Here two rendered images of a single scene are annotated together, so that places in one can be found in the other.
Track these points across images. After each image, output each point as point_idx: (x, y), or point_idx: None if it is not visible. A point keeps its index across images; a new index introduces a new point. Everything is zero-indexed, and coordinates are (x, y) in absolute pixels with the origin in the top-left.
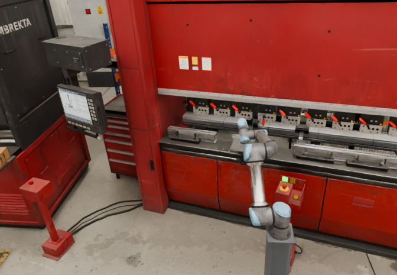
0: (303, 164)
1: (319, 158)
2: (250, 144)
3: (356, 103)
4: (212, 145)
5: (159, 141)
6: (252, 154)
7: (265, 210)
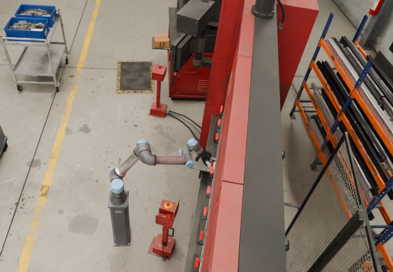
0: (193, 217)
1: (200, 229)
2: (145, 142)
3: (209, 219)
4: (213, 148)
5: (212, 115)
6: (137, 145)
7: (113, 174)
